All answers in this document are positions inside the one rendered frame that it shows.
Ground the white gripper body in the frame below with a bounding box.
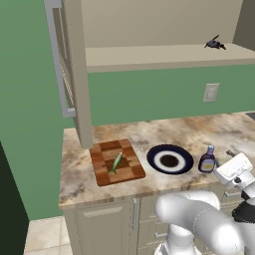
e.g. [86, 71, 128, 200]
[213, 151, 254, 187]

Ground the purple condiment bottle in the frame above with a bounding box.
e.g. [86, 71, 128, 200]
[197, 144, 219, 174]

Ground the blue and white plate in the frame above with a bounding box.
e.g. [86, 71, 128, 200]
[145, 143, 194, 175]

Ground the wooden checkered cutting board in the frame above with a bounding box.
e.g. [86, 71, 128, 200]
[89, 138, 147, 187]

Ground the beige base cabinet door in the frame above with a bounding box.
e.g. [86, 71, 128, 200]
[74, 198, 134, 255]

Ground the beige drawer front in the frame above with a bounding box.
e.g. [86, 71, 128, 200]
[217, 185, 247, 214]
[136, 220, 171, 249]
[137, 196, 167, 223]

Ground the small black object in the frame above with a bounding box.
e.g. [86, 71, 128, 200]
[203, 34, 227, 51]

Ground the dark fridge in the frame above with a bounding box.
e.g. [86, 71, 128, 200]
[0, 140, 31, 255]

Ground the white wall outlet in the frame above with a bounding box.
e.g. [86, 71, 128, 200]
[202, 83, 221, 104]

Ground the grey base cabinet handle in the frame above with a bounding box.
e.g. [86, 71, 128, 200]
[130, 197, 138, 231]

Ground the beige wall cabinet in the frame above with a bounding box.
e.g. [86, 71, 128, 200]
[80, 0, 255, 74]

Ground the beige wall cabinet door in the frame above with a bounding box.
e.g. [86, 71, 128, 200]
[52, 0, 95, 149]

